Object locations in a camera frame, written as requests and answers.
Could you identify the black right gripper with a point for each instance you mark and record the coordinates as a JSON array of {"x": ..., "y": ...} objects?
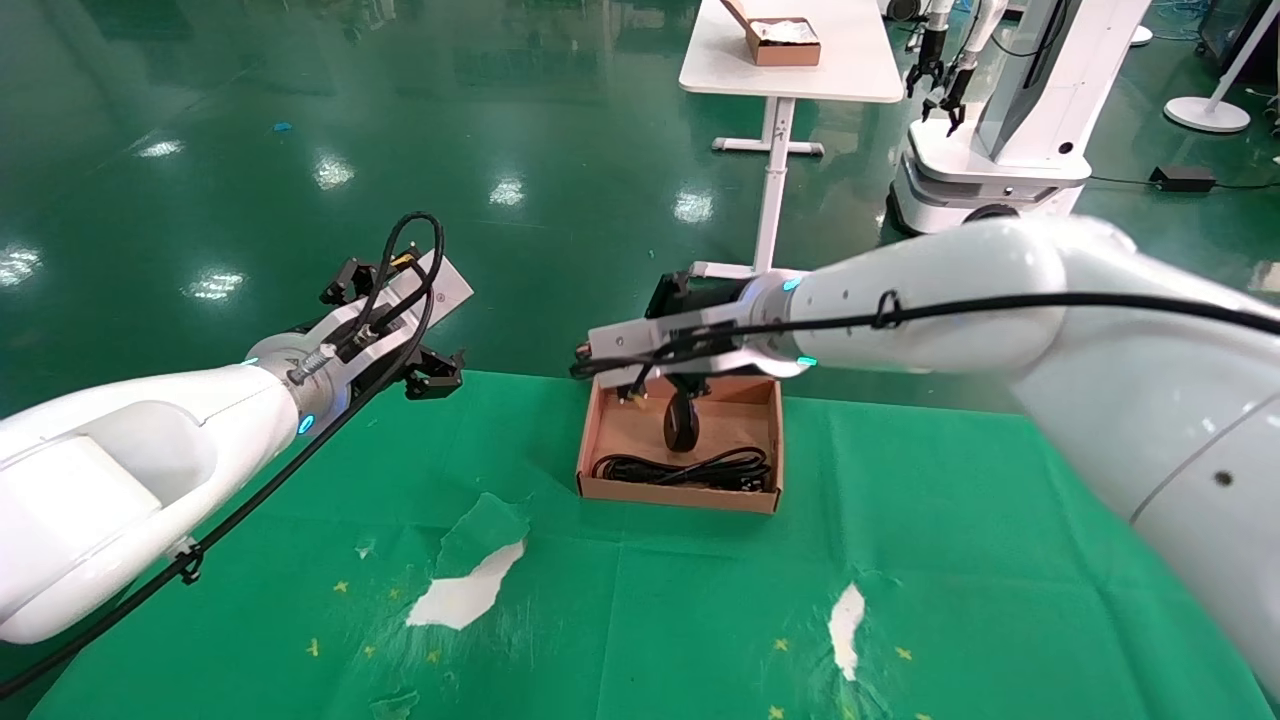
[{"x": 722, "y": 292}]

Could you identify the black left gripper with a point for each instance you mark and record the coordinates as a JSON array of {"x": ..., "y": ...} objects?
[{"x": 390, "y": 370}]

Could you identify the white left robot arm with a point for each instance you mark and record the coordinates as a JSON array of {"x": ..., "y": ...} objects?
[{"x": 120, "y": 470}]

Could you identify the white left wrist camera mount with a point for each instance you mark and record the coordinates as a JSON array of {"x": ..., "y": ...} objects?
[{"x": 440, "y": 285}]

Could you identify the white table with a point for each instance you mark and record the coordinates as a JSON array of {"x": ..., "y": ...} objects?
[{"x": 850, "y": 60}]

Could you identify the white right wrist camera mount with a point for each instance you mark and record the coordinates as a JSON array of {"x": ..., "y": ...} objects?
[{"x": 640, "y": 340}]

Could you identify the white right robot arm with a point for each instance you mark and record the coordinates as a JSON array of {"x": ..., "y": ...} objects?
[{"x": 1100, "y": 380}]

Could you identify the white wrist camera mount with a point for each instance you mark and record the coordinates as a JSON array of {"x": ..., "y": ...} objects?
[
  {"x": 440, "y": 285},
  {"x": 640, "y": 340}
]

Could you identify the small cardboard box with contents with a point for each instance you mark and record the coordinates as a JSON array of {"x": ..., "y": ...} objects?
[{"x": 785, "y": 52}]

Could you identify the open shallow cardboard box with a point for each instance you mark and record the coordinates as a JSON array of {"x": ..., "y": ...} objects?
[{"x": 740, "y": 420}]

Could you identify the white robot with black grippers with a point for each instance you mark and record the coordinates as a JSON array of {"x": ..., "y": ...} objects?
[{"x": 1030, "y": 90}]

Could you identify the torn green table cloth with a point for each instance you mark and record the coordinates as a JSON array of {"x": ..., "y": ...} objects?
[{"x": 700, "y": 600}]

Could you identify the white stand with round base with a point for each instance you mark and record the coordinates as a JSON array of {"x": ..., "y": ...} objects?
[{"x": 1205, "y": 112}]

